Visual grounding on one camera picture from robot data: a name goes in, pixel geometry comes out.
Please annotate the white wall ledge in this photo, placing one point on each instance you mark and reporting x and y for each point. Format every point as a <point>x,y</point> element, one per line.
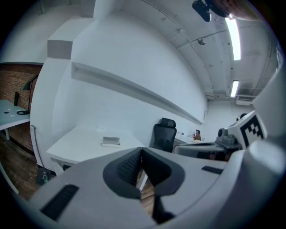
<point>134,91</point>

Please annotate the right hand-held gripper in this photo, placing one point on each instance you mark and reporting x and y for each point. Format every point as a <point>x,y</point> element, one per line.
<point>248,132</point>

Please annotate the white desktop stand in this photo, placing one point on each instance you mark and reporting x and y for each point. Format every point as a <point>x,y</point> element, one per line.
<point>110,141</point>

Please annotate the black bottle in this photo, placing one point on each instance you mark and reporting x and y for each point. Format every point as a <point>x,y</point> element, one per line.
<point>16,98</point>

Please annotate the black head camera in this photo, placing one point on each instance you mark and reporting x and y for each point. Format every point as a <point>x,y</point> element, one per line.
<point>203,9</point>

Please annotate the short ceiling light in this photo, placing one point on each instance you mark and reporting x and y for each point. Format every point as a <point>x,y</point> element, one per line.
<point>234,88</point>

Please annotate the ceiling sensor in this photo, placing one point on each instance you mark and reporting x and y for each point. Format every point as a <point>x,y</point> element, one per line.
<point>201,41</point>

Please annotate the dark green bag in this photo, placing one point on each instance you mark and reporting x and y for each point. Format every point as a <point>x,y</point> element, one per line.
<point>43,176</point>

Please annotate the white desk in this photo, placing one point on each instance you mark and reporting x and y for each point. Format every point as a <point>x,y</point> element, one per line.
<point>85,143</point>

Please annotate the white air conditioner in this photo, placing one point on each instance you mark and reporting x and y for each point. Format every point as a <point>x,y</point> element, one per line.
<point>244,100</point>

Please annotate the dark desk lamp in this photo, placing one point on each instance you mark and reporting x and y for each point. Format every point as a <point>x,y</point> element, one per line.
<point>28,86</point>

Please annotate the grey table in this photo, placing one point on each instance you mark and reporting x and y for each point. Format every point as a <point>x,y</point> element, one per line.
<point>10,118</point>

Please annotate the long ceiling light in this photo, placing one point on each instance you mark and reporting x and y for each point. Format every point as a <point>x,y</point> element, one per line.
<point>234,38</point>

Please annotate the black office chair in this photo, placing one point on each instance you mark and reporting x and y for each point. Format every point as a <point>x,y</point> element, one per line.
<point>164,136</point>

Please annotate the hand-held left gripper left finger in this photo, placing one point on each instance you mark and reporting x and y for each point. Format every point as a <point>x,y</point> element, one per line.
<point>89,201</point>

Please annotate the dark kettle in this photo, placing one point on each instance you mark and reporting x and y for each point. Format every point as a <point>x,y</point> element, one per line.
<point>197,134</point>

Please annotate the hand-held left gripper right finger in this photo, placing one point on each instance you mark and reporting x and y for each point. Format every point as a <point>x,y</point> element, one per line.
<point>190,170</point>

